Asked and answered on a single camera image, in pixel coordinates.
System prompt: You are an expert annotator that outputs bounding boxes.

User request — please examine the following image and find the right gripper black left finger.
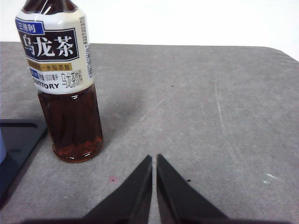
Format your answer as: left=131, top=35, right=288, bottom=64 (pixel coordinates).
left=22, top=154, right=153, bottom=224

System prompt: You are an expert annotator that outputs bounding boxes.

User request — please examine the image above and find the blue ribbed cup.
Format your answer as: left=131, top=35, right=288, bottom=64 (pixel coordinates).
left=0, top=130, right=7, bottom=164

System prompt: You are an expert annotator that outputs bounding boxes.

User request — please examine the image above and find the dark glossy tray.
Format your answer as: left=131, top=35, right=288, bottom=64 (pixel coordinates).
left=0, top=119, right=49, bottom=206

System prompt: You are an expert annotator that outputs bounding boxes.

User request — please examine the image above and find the dark oolong tea bottle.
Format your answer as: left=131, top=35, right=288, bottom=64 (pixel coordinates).
left=14, top=0, right=104, bottom=164

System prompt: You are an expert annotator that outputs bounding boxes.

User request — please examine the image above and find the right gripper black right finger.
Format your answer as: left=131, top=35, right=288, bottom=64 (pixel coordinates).
left=156, top=153, right=292, bottom=224

